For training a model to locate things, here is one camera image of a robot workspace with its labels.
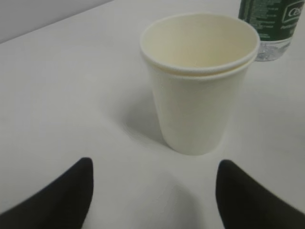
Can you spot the white paper cup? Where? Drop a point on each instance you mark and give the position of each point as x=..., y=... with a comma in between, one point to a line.
x=196, y=63

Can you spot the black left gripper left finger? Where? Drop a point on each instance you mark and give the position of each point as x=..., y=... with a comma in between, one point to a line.
x=63, y=204

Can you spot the clear water bottle green label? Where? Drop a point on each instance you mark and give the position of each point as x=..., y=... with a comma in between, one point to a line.
x=275, y=21

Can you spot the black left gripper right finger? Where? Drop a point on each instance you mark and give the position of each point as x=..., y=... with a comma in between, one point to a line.
x=243, y=203

